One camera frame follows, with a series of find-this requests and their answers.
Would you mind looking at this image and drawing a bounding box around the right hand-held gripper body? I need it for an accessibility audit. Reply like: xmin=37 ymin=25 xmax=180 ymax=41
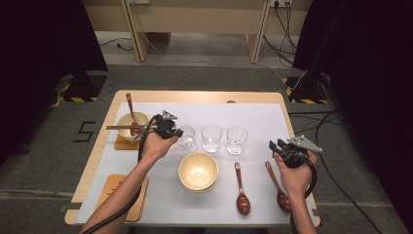
xmin=281 ymin=135 xmax=324 ymax=169

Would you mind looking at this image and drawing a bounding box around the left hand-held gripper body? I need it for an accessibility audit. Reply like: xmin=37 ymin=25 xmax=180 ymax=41
xmin=155 ymin=109 xmax=179 ymax=140

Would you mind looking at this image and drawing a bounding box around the clear drinking glass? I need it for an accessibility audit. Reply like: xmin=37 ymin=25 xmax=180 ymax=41
xmin=225 ymin=126 xmax=248 ymax=156
xmin=200 ymin=123 xmax=223 ymax=154
xmin=177 ymin=125 xmax=198 ymax=154

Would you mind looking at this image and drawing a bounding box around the brown wooden spoon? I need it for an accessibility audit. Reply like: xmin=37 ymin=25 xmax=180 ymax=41
xmin=264 ymin=161 xmax=292 ymax=215
xmin=125 ymin=93 xmax=143 ymax=137
xmin=234 ymin=162 xmax=251 ymax=216

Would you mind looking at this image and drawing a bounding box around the cream ceramic bowl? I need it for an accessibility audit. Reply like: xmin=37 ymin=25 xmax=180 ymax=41
xmin=177 ymin=151 xmax=219 ymax=191
xmin=116 ymin=111 xmax=150 ymax=143
xmin=184 ymin=184 xmax=215 ymax=193

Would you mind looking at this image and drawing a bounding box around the carved wooden coaster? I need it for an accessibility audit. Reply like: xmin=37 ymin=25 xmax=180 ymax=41
xmin=95 ymin=174 xmax=149 ymax=222
xmin=114 ymin=133 xmax=144 ymax=151
xmin=128 ymin=194 xmax=147 ymax=223

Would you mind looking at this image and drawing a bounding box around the person's right hand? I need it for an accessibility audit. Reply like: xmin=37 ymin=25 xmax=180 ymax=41
xmin=273 ymin=150 xmax=319 ymax=198

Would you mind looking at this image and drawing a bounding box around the person's left hand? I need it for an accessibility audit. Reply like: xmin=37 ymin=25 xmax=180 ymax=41
xmin=141 ymin=131 xmax=180 ymax=163

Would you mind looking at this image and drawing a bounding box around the white paper sheet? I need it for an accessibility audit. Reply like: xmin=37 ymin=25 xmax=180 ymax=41
xmin=75 ymin=101 xmax=318 ymax=226

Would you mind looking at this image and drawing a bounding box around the black stand base striped tape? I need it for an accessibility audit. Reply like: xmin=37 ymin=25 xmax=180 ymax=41
xmin=282 ymin=71 xmax=331 ymax=105
xmin=58 ymin=69 xmax=109 ymax=103

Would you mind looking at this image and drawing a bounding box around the black curtain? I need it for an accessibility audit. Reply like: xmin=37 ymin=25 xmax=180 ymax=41
xmin=291 ymin=0 xmax=413 ymax=234
xmin=0 ymin=0 xmax=110 ymax=167

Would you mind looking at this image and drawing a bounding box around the light wooden desk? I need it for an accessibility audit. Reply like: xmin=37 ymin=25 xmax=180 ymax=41
xmin=82 ymin=0 xmax=315 ymax=64

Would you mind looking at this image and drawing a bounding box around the right hand-held gripper cable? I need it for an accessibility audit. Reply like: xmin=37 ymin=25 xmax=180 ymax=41
xmin=289 ymin=155 xmax=319 ymax=234

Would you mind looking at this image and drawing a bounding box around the hand-held gripper cable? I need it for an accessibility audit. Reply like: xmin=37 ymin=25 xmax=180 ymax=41
xmin=289 ymin=155 xmax=319 ymax=234
xmin=81 ymin=113 xmax=162 ymax=234

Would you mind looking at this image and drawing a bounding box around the left hand-held gripper cable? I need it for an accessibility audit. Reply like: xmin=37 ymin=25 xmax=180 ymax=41
xmin=81 ymin=113 xmax=162 ymax=234

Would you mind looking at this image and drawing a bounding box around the thin black floor cable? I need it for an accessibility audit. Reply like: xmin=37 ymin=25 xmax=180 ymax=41
xmin=287 ymin=110 xmax=345 ymax=135

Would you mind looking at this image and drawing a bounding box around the long black floor cable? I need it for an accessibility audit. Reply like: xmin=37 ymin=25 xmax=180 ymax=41
xmin=314 ymin=109 xmax=384 ymax=234

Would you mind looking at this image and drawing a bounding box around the thin white floor cable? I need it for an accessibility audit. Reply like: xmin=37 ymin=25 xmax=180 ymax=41
xmin=138 ymin=30 xmax=309 ymax=92

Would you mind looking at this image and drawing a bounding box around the black floor cable with plug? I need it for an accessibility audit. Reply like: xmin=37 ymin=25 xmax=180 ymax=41
xmin=99 ymin=37 xmax=134 ymax=53

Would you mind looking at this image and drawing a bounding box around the black cable bundle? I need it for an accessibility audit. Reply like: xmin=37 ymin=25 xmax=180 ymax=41
xmin=262 ymin=2 xmax=298 ymax=68

